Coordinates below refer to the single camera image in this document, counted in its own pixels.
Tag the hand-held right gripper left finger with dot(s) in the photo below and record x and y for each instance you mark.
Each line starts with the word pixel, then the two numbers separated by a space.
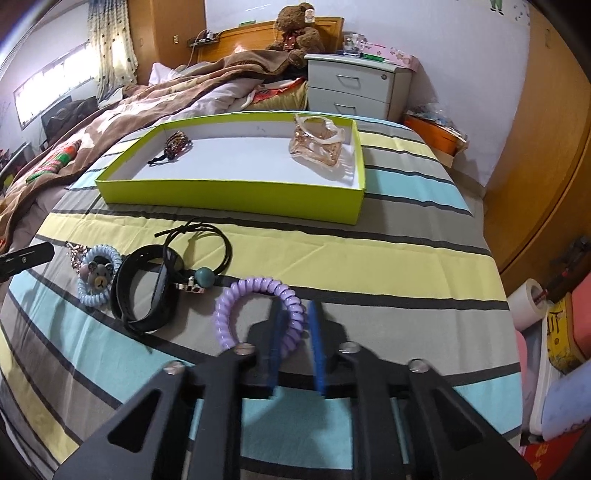
pixel 274 346

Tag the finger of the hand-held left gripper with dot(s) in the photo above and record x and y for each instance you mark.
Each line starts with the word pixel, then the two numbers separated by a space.
pixel 27 258

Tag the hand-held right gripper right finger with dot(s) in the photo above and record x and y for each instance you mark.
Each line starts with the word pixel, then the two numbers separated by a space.
pixel 318 350

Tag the gold rhinestone hair clip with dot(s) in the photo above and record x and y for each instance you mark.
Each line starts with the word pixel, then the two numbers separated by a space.
pixel 74 253

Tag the bear hair clip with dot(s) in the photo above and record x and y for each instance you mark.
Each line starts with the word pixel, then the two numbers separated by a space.
pixel 98 278

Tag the green cardboard box tray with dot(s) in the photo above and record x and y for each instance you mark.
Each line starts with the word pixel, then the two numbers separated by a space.
pixel 231 203

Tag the black wrist band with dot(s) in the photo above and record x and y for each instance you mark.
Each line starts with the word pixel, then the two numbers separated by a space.
pixel 122 272

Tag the red green striped cloth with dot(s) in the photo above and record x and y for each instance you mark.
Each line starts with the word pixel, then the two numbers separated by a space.
pixel 55 159

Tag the striped bed sheet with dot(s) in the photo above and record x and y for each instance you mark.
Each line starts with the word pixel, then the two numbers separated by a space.
pixel 369 258

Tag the window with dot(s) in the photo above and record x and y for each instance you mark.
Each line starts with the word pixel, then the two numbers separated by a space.
pixel 51 78

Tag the brown blanket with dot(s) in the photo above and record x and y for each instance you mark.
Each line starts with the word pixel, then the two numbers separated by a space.
pixel 138 101

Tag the clear pink hair claw clip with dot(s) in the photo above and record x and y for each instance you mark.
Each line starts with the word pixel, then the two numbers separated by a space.
pixel 318 147

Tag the white tape roll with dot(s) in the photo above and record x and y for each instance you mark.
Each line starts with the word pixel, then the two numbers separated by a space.
pixel 521 307

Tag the patterned curtain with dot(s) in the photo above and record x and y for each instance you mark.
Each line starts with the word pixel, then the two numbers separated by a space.
pixel 113 50

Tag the orange storage box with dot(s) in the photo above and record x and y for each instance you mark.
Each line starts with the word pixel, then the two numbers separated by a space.
pixel 434 134

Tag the yellow patterned pillow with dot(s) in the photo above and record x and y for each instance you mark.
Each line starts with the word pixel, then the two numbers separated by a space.
pixel 281 97

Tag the wooden cabinet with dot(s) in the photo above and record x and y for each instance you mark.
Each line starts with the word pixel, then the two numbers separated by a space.
pixel 161 37

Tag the grey drawer nightstand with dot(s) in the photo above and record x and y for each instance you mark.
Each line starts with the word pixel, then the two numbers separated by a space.
pixel 355 92

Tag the clear plastic bag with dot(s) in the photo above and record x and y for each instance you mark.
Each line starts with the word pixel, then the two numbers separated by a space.
pixel 436 115

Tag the black power strip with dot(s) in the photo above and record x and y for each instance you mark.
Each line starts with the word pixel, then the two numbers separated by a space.
pixel 203 41

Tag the wooden wardrobe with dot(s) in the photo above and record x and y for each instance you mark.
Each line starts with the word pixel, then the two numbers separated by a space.
pixel 540 161

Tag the wooden headboard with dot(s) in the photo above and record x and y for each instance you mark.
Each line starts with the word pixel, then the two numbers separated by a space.
pixel 240 41

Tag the pink floral box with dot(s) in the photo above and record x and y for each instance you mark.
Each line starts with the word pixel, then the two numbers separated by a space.
pixel 397 55

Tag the clear plastic container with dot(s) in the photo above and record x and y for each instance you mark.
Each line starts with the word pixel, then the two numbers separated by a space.
pixel 355 44

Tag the brown teddy bear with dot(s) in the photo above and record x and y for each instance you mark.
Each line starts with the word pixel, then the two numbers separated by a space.
pixel 298 32

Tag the cartoon wall sticker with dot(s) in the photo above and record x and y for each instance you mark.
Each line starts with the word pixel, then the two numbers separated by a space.
pixel 496 4

